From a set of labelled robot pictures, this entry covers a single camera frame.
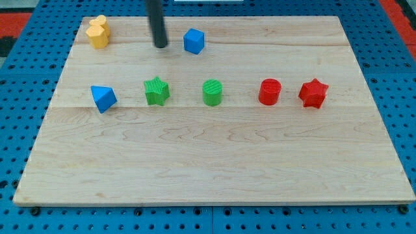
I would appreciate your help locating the red cylinder block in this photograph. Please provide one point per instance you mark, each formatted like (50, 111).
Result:
(269, 91)

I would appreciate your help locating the yellow heart block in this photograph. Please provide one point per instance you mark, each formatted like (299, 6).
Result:
(101, 21)

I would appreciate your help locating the blue triangular prism block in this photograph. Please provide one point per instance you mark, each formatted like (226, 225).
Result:
(104, 97)

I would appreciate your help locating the wooden board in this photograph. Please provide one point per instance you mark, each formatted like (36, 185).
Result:
(240, 152)

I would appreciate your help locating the red star block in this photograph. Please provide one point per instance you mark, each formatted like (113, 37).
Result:
(313, 93)

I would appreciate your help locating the blue cube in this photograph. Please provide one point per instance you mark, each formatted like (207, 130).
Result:
(194, 41)

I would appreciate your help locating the green star block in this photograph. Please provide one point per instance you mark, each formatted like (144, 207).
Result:
(156, 91)

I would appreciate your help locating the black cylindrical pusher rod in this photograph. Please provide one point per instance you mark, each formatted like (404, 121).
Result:
(156, 22)

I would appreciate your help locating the green cylinder block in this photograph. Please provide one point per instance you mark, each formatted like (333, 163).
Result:
(212, 92)

